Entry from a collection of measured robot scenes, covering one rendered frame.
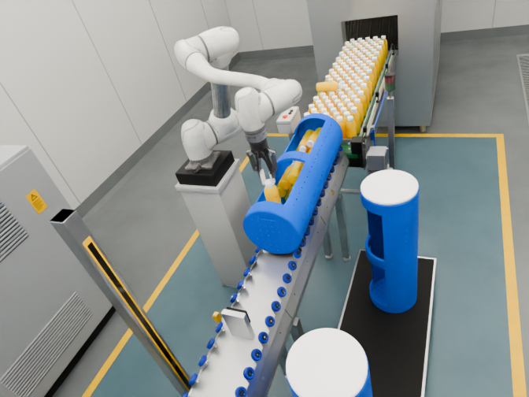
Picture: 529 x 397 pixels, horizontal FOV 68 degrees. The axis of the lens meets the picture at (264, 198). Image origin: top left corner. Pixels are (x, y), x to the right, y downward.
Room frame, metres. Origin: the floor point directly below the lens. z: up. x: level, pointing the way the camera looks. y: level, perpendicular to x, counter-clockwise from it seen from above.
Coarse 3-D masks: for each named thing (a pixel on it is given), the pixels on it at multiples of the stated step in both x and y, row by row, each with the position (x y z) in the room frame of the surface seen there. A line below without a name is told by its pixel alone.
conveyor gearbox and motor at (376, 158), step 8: (368, 152) 2.09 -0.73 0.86; (376, 152) 2.07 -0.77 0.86; (384, 152) 2.04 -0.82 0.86; (368, 160) 2.06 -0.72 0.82; (376, 160) 2.04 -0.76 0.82; (384, 160) 2.01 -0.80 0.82; (368, 168) 2.06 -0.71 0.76; (376, 168) 2.04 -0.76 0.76; (384, 168) 2.01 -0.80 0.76; (392, 168) 2.06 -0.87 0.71
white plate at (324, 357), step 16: (304, 336) 0.83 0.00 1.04; (320, 336) 0.81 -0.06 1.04; (336, 336) 0.79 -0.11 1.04; (352, 336) 0.78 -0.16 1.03; (304, 352) 0.77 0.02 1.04; (320, 352) 0.75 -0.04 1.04; (336, 352) 0.74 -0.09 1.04; (352, 352) 0.72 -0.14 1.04; (288, 368) 0.73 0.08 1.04; (304, 368) 0.71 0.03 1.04; (320, 368) 0.70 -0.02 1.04; (336, 368) 0.68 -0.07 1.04; (352, 368) 0.67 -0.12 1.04; (304, 384) 0.66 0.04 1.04; (320, 384) 0.64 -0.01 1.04; (336, 384) 0.63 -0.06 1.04; (352, 384) 0.62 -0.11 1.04
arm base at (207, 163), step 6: (210, 156) 2.13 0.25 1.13; (216, 156) 2.17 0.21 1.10; (192, 162) 2.13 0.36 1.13; (198, 162) 2.10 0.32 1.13; (204, 162) 2.10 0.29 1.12; (210, 162) 2.10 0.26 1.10; (186, 168) 2.13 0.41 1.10; (192, 168) 2.12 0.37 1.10; (198, 168) 2.08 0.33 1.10; (204, 168) 2.08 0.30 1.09; (210, 168) 2.06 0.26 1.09
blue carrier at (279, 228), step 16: (304, 128) 2.14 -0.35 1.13; (336, 128) 1.98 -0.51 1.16; (288, 144) 2.02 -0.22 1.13; (320, 144) 1.81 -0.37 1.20; (336, 144) 1.90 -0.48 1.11; (288, 160) 1.71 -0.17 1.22; (304, 160) 1.67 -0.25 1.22; (320, 160) 1.70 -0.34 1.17; (304, 176) 1.56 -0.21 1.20; (320, 176) 1.62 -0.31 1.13; (304, 192) 1.47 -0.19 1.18; (320, 192) 1.59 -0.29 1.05; (256, 208) 1.39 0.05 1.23; (272, 208) 1.36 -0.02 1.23; (288, 208) 1.36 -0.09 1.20; (304, 208) 1.40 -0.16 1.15; (256, 224) 1.38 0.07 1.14; (272, 224) 1.34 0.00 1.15; (288, 224) 1.30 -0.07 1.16; (304, 224) 1.34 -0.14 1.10; (256, 240) 1.40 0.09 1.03; (272, 240) 1.35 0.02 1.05; (288, 240) 1.31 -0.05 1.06
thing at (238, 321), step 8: (224, 312) 1.00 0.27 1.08; (232, 312) 0.99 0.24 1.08; (240, 312) 0.98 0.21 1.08; (224, 320) 1.00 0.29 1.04; (232, 320) 0.98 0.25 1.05; (240, 320) 0.96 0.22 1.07; (248, 320) 0.96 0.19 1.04; (232, 328) 0.99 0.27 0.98; (240, 328) 0.97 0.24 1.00; (248, 328) 0.95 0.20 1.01; (240, 336) 0.98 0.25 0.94; (248, 336) 0.95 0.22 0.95
